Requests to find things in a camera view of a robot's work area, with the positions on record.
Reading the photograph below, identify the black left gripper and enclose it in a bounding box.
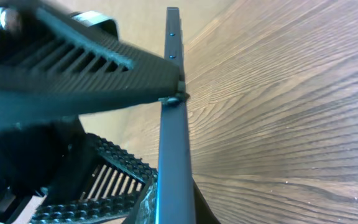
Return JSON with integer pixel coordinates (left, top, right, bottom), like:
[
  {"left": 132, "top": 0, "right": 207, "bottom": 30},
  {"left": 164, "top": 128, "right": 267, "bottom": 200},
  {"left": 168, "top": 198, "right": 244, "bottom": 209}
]
[{"left": 0, "top": 117, "right": 100, "bottom": 222}]

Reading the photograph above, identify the Samsung Galaxy smartphone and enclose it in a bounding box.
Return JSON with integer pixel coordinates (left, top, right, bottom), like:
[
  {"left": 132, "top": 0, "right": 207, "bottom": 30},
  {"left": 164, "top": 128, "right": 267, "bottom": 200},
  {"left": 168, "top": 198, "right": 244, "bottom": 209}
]
[{"left": 155, "top": 7, "right": 196, "bottom": 224}]

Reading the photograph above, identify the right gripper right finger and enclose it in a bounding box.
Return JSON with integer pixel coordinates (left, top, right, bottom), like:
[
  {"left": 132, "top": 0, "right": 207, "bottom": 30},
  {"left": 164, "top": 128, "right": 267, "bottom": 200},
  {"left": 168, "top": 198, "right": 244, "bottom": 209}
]
[{"left": 193, "top": 182, "right": 220, "bottom": 224}]

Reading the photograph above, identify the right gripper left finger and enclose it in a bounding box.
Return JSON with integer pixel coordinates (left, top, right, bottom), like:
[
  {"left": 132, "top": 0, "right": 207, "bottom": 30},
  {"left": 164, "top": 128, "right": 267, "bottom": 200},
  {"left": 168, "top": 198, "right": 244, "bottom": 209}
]
[{"left": 122, "top": 174, "right": 157, "bottom": 224}]

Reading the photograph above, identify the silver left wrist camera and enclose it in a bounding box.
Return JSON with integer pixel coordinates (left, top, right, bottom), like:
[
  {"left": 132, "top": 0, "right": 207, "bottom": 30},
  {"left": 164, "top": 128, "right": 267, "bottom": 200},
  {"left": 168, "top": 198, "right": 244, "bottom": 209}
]
[{"left": 70, "top": 11, "right": 119, "bottom": 39}]

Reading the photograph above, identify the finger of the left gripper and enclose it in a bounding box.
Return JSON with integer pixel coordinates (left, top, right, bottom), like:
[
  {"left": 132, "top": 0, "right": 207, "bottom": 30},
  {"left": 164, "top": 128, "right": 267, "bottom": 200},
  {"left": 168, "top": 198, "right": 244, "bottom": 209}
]
[
  {"left": 30, "top": 134, "right": 157, "bottom": 223},
  {"left": 0, "top": 1, "right": 182, "bottom": 131}
]

